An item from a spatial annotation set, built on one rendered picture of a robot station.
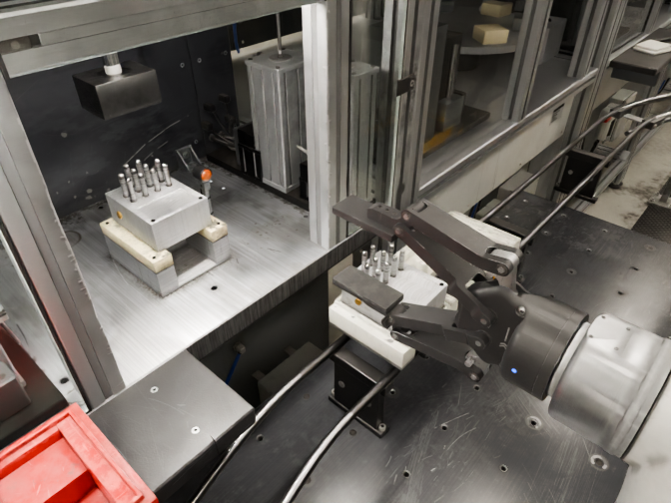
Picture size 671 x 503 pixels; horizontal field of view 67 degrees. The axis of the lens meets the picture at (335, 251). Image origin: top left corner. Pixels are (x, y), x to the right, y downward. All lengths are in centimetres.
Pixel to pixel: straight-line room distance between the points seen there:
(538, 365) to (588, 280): 88
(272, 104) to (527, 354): 65
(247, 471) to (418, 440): 28
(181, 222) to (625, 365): 59
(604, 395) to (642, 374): 3
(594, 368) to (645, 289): 92
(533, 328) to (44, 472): 47
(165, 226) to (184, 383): 22
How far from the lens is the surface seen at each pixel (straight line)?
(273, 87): 90
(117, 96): 74
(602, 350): 39
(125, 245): 82
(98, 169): 105
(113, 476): 57
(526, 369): 41
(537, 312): 41
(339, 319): 79
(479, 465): 89
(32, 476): 62
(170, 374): 69
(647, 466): 41
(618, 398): 39
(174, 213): 76
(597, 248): 139
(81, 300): 59
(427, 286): 76
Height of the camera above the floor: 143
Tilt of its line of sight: 38 degrees down
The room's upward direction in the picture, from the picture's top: straight up
